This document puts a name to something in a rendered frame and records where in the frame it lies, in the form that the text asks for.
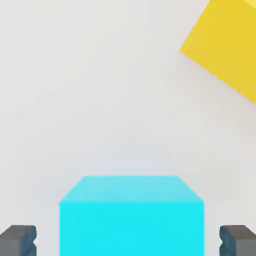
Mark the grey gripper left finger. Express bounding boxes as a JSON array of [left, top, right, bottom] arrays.
[[0, 224, 38, 256]]

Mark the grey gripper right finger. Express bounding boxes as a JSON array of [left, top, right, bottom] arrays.
[[219, 224, 256, 256]]

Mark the small cyan cube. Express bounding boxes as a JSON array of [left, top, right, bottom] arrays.
[[59, 175, 205, 256]]

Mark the large yellow box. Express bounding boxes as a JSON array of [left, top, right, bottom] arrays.
[[179, 0, 256, 105]]

